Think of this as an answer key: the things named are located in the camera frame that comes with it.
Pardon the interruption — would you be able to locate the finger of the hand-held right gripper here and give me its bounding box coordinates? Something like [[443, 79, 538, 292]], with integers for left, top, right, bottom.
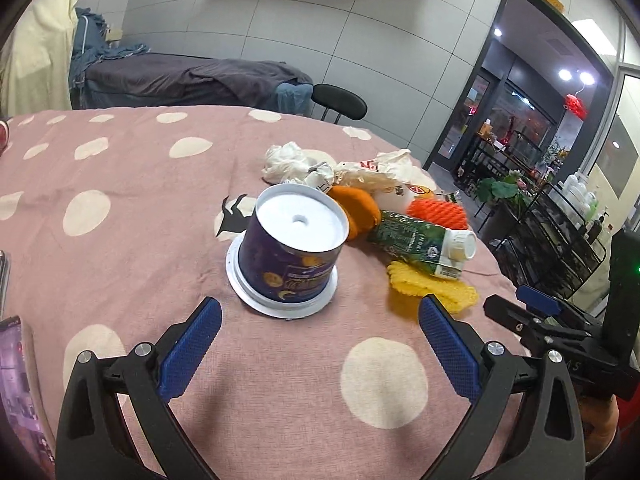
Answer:
[[484, 295, 591, 357], [516, 285, 601, 333]]

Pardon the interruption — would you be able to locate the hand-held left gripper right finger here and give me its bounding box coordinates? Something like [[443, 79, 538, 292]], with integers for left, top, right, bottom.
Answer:
[[418, 294, 587, 480]]

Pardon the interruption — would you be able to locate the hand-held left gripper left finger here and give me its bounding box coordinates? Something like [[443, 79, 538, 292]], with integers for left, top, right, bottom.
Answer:
[[56, 296, 223, 480]]

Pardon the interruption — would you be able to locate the white printed paper bag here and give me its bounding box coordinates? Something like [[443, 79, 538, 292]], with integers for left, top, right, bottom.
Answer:
[[332, 147, 443, 211]]

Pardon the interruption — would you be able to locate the white plastic bag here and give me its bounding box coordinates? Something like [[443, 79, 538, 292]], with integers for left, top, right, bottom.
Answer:
[[261, 141, 321, 183]]

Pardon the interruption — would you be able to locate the person's right hand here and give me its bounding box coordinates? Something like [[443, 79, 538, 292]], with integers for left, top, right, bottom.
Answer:
[[580, 395, 621, 465]]

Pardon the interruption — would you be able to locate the black metal rack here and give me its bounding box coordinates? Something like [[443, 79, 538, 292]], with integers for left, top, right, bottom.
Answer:
[[489, 180, 608, 307]]

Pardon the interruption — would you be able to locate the yellow foam fruit net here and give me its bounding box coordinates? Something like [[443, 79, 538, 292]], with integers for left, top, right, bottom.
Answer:
[[386, 260, 481, 317]]

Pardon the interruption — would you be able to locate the pink polka dot blanket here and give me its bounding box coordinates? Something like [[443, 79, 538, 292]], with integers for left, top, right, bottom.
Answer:
[[0, 105, 531, 480]]

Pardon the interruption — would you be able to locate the row of white bottles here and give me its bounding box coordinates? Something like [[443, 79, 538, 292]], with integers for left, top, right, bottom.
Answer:
[[561, 170, 615, 242]]

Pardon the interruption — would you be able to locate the green drink carton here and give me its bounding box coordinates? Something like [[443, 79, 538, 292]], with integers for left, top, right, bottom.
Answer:
[[366, 209, 478, 281]]

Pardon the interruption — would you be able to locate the green potted plant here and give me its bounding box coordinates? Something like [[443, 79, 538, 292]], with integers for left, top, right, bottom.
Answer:
[[475, 170, 532, 211]]

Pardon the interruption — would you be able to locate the purple paper tub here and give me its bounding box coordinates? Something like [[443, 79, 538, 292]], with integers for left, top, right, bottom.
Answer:
[[225, 183, 350, 319]]

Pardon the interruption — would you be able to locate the orange foam fruit net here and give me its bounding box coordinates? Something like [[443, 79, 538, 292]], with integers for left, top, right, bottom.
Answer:
[[406, 196, 470, 232]]

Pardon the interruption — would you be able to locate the orange peel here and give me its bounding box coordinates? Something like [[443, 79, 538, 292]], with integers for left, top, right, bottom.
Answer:
[[327, 185, 383, 242]]

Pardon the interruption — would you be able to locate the red hanging lantern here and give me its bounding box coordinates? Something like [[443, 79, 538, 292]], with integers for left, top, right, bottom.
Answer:
[[564, 92, 588, 120]]

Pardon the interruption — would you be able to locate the dark flat device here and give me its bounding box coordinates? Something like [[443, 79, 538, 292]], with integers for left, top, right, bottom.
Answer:
[[0, 250, 12, 311]]

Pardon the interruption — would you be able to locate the small crumpled white wrapper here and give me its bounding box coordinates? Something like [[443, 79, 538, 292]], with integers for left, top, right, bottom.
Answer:
[[304, 161, 335, 195]]

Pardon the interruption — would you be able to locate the grey blanket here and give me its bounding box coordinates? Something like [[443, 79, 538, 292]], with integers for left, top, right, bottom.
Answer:
[[85, 52, 313, 106]]

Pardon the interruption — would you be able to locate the black chair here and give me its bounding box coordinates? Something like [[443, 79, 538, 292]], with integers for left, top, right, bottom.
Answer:
[[311, 83, 368, 125]]

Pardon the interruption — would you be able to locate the blue skirted massage bed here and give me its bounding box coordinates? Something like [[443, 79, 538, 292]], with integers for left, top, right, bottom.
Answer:
[[70, 7, 313, 111]]

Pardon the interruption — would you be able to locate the cream cloth cover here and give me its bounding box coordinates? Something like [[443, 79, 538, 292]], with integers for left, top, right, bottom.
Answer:
[[0, 0, 79, 116]]

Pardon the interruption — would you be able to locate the black door frame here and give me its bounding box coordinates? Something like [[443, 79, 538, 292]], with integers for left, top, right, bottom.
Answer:
[[422, 0, 617, 171]]

